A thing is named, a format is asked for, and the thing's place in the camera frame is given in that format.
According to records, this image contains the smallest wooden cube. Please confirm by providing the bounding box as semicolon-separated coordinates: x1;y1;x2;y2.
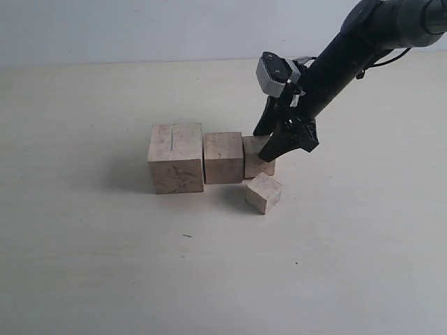
245;172;283;215

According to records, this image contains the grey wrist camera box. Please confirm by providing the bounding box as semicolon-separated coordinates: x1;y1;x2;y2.
256;52;301;98

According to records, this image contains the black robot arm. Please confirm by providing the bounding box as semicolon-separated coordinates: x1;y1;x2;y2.
253;1;446;162

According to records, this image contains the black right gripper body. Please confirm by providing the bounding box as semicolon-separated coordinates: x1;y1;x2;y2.
278;66;319;152

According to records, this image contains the third largest wooden cube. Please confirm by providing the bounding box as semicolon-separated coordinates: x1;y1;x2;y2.
242;135;276;179

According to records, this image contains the second largest wooden cube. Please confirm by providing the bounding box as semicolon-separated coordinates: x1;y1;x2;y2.
203;132;244;184

